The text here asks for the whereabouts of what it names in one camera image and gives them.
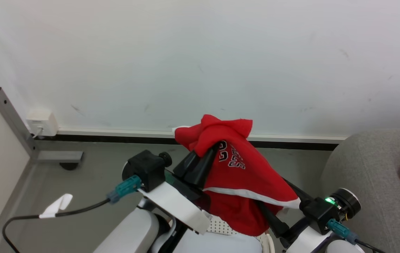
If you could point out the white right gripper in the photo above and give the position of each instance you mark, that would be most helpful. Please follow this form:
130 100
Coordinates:
307 242

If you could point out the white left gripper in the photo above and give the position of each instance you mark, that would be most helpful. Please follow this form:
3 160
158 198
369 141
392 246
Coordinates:
175 203

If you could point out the red jersey with white trim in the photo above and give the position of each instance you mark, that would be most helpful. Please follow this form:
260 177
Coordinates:
242 175

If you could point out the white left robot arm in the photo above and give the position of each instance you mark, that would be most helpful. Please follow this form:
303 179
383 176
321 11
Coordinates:
129 232

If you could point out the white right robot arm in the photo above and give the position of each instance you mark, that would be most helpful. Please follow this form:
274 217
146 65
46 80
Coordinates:
344 248

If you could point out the grey fabric sofa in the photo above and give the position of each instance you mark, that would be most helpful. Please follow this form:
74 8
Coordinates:
368 175

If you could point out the white laundry basket brown rim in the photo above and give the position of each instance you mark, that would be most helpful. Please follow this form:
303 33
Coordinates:
221 225

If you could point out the black skirting strip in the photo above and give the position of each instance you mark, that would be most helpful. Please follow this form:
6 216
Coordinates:
115 139

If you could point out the black partition foot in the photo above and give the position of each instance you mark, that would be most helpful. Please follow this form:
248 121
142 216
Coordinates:
69 166

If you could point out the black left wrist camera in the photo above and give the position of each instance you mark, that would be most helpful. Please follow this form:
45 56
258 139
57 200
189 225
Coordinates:
147 168

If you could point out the teal right camera connector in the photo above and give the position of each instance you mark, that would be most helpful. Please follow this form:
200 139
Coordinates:
342 230

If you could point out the teal camera connector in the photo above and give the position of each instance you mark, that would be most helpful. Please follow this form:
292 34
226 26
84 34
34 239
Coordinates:
125 188
342 230

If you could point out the teal left camera connector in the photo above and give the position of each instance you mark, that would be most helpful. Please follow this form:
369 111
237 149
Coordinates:
125 188

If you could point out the white skirting rail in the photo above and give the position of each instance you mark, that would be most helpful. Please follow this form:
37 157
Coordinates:
115 133

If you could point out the white wall socket box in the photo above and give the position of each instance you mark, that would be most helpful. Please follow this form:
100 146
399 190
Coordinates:
42 123

